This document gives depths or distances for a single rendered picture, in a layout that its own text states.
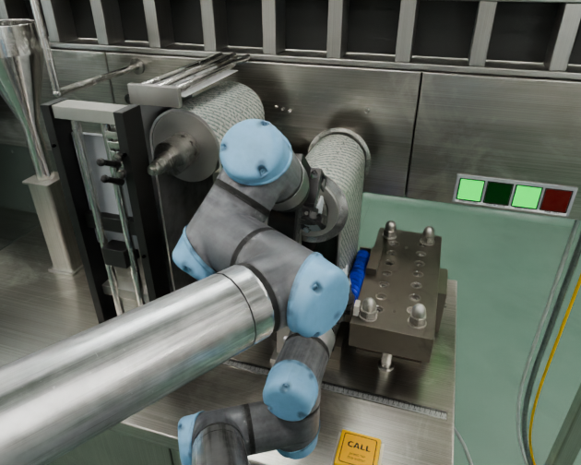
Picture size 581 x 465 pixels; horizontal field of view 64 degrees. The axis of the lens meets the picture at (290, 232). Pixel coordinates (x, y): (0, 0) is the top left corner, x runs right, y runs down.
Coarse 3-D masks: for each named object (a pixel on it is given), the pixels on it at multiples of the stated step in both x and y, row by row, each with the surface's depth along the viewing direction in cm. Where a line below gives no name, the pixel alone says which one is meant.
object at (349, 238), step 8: (360, 192) 104; (360, 200) 106; (352, 208) 97; (360, 208) 108; (352, 216) 99; (360, 216) 111; (352, 224) 101; (344, 232) 92; (352, 232) 103; (344, 240) 93; (352, 240) 105; (344, 248) 95; (352, 248) 107; (344, 256) 97; (352, 256) 109; (344, 264) 98
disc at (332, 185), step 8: (328, 184) 83; (336, 184) 83; (336, 192) 83; (344, 200) 84; (344, 208) 84; (344, 216) 85; (336, 224) 87; (344, 224) 86; (328, 232) 88; (336, 232) 88; (304, 240) 90; (312, 240) 90; (320, 240) 89
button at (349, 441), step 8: (344, 432) 83; (352, 432) 83; (344, 440) 82; (352, 440) 82; (360, 440) 82; (368, 440) 82; (376, 440) 82; (344, 448) 80; (352, 448) 80; (360, 448) 80; (368, 448) 80; (376, 448) 80; (336, 456) 79; (344, 456) 79; (352, 456) 79; (360, 456) 79; (368, 456) 79; (376, 456) 79; (336, 464) 78; (344, 464) 78; (352, 464) 78; (360, 464) 78; (368, 464) 78; (376, 464) 78
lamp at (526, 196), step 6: (522, 186) 105; (516, 192) 106; (522, 192) 105; (528, 192) 105; (534, 192) 104; (516, 198) 106; (522, 198) 106; (528, 198) 106; (534, 198) 105; (516, 204) 107; (522, 204) 107; (528, 204) 106; (534, 204) 106
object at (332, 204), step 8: (320, 192) 84; (328, 192) 83; (328, 200) 84; (336, 200) 84; (328, 208) 85; (336, 208) 84; (328, 216) 86; (336, 216) 85; (328, 224) 86; (304, 232) 89; (312, 232) 88; (320, 232) 88
